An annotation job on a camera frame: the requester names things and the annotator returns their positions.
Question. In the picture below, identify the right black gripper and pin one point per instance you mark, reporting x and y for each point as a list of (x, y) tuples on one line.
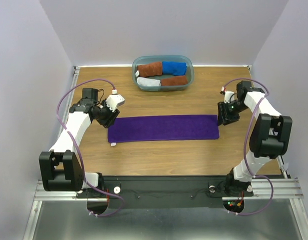
[(227, 118)]

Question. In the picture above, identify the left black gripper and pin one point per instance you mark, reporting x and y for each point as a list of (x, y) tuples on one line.
[(110, 119)]

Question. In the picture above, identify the purple towel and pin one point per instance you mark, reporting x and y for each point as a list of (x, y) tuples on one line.
[(164, 128)]

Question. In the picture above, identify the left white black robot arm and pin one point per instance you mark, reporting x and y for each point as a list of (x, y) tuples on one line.
[(66, 145)]

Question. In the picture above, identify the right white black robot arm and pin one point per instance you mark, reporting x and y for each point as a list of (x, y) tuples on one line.
[(267, 136)]

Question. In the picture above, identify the white rolled towel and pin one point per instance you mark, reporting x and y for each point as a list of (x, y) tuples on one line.
[(147, 82)]

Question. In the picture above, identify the lower brown rolled towel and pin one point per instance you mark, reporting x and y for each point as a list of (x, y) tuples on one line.
[(174, 81)]

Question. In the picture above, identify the brown rolled towel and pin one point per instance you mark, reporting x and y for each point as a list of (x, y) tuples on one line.
[(150, 69), (174, 81)]

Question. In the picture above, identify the blue rolled towel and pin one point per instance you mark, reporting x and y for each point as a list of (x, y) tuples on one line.
[(174, 68)]

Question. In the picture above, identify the teal plastic bin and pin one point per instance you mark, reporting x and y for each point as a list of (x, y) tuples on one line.
[(155, 58)]

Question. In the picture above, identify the upper brown rolled towel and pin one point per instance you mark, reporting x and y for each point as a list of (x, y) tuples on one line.
[(150, 69)]

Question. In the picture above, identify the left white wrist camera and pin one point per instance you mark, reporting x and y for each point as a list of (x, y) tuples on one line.
[(114, 100)]

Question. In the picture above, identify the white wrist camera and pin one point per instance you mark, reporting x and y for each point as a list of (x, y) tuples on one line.
[(228, 95), (114, 100)]

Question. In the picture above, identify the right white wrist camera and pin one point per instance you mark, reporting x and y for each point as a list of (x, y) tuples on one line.
[(228, 95)]

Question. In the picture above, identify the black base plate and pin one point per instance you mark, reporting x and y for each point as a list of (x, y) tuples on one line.
[(157, 192)]

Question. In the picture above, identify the aluminium frame rail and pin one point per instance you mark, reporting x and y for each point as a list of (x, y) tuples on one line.
[(263, 188)]

